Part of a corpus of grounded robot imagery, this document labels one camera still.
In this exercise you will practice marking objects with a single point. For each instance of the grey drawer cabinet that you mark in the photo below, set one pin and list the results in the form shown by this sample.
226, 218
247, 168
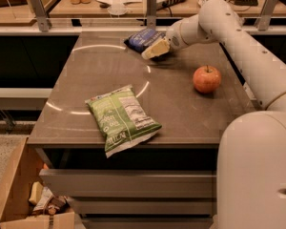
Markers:
167, 182

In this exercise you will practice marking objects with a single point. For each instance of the middle metal bracket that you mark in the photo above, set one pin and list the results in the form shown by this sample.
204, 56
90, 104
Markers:
151, 13

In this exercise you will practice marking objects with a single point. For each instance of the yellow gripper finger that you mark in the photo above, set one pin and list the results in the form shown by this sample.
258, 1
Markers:
158, 48

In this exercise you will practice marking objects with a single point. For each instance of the metal bracket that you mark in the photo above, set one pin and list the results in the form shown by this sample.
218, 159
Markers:
262, 23
40, 15
151, 13

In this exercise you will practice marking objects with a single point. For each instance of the cardboard box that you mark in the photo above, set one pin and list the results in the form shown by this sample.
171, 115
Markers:
21, 172

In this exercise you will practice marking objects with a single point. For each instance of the white cup on saucer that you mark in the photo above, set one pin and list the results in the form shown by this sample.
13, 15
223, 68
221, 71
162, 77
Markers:
117, 8

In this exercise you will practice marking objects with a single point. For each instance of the snack packet in box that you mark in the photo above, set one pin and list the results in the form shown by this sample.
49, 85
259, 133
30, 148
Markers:
49, 204

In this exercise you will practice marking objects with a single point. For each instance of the green jalapeno chip bag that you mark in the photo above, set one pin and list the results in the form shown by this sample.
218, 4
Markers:
121, 120

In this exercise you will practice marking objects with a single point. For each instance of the blue chip bag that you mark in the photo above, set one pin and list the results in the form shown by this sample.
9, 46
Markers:
143, 39

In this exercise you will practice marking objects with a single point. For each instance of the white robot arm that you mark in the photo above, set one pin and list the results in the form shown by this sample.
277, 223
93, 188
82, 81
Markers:
251, 162

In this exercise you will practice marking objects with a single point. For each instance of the right metal bracket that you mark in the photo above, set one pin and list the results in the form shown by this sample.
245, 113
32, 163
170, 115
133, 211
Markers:
262, 23

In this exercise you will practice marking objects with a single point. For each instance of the grey power strip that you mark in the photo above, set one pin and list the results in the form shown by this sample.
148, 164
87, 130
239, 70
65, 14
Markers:
162, 4

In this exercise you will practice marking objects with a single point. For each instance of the red apple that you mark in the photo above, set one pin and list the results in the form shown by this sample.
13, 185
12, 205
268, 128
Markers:
206, 79

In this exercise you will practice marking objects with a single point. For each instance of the left metal bracket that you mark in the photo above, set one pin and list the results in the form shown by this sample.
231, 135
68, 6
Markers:
40, 15

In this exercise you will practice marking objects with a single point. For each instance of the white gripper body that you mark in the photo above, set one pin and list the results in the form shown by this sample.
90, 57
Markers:
173, 38

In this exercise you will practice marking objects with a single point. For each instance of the yellow item in box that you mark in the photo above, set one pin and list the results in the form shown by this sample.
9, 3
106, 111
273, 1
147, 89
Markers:
36, 193

